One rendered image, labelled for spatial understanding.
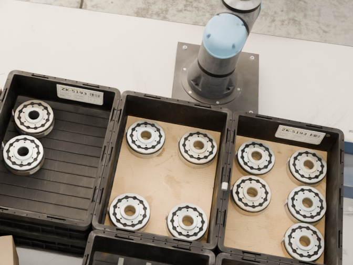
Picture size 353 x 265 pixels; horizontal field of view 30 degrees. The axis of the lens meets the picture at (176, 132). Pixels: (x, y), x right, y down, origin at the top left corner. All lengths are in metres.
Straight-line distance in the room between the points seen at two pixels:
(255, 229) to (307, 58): 0.71
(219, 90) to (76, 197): 0.55
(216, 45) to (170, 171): 0.37
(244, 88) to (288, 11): 1.30
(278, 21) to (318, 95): 1.14
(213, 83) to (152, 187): 0.39
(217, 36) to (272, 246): 0.59
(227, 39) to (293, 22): 1.44
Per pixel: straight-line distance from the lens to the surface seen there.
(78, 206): 1.70
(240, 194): 1.71
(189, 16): 3.15
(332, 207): 1.73
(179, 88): 1.98
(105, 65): 2.07
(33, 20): 2.19
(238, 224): 1.71
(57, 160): 1.75
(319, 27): 3.27
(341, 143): 1.78
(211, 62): 1.87
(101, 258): 1.64
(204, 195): 1.73
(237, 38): 1.84
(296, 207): 1.73
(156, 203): 1.70
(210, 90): 1.95
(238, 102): 1.99
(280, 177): 1.80
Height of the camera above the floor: 2.38
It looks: 59 degrees down
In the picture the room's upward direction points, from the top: 12 degrees clockwise
